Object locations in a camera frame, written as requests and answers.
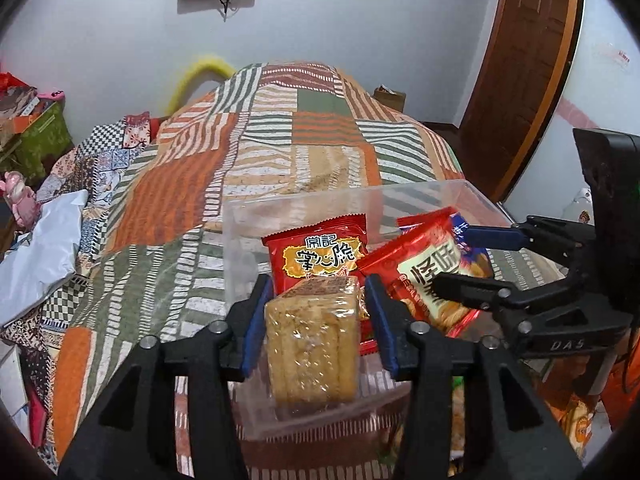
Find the brown wooden door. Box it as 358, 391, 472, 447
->
457, 0, 586, 201

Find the red white blue snack packet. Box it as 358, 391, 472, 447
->
357, 206, 496, 338

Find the clear plastic container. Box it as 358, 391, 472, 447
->
221, 180, 516, 441

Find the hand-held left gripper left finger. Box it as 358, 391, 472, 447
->
59, 274, 275, 480

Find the pink rabbit toy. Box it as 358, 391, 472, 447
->
0, 170, 41, 228

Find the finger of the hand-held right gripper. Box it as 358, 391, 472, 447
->
431, 272, 611, 333
462, 215, 598, 281

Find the white stickered cabinet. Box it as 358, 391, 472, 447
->
565, 187, 597, 227

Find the red snack packet yellow label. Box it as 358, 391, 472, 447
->
262, 214, 381, 356

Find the clear-wrapped tan biscuit packet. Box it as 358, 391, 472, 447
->
264, 275, 363, 406

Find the small cardboard box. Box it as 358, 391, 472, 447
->
372, 85, 407, 111

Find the striped patchwork blanket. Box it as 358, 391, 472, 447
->
50, 61, 566, 480

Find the orange printed bag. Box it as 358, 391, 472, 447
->
557, 340, 640, 463

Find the checkered floral quilt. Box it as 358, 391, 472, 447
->
0, 112, 166, 346

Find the yellow foam tube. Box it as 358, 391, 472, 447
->
167, 55, 236, 111

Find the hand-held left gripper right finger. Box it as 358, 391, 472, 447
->
364, 274, 583, 480

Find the green patterned box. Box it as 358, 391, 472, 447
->
0, 102, 76, 186

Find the yellow green snack packet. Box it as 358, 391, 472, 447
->
447, 377, 481, 478

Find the white plastic bag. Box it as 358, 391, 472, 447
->
0, 190, 90, 326

